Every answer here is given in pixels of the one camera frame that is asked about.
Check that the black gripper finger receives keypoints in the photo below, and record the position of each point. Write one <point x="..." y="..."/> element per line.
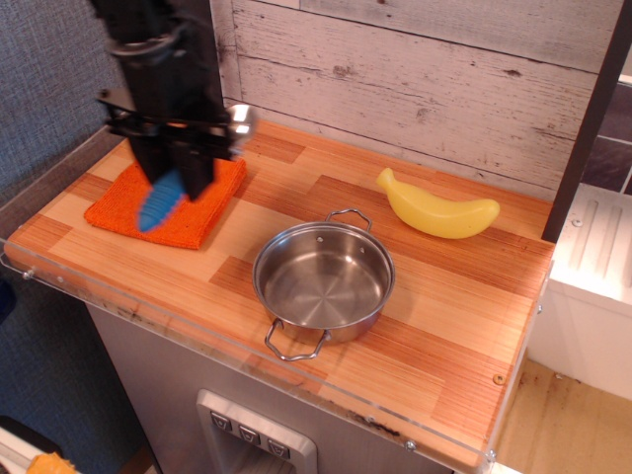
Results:
<point x="196" y="170"/>
<point x="152" y="156"/>

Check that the dark right shelf post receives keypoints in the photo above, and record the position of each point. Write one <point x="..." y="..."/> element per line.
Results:
<point x="602" y="93"/>

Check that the dark left shelf post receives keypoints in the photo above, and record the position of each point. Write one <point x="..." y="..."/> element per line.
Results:
<point x="201" y="12"/>

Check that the blue handled metal spoon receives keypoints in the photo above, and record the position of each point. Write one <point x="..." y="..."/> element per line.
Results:
<point x="158" y="205"/>

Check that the white toy sink unit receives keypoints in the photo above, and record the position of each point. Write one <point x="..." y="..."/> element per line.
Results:
<point x="584" y="328"/>

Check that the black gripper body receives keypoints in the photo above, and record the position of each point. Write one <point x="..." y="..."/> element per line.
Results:
<point x="159" y="88"/>

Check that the yellow black object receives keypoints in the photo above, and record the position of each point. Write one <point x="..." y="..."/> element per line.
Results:
<point x="19" y="456"/>

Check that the orange knitted cloth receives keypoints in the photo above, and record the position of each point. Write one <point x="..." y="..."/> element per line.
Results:
<point x="186" y="225"/>

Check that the dark shelf post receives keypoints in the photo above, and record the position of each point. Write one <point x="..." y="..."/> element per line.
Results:
<point x="201" y="12"/>
<point x="602" y="93"/>

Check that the grey toy kitchen cabinet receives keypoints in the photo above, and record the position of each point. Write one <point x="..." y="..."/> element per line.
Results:
<point x="162" y="379"/>

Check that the clear acrylic edge guard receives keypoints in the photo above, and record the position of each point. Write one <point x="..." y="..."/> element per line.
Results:
<point x="433" y="374"/>

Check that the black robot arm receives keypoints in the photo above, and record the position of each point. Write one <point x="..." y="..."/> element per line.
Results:
<point x="149" y="26"/>

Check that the steel pot with handles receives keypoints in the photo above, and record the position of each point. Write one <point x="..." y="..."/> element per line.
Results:
<point x="322" y="282"/>

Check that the yellow toy banana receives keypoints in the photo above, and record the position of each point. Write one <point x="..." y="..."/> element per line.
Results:
<point x="434" y="215"/>

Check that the silver button panel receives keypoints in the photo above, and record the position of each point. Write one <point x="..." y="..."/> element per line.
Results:
<point x="240" y="440"/>

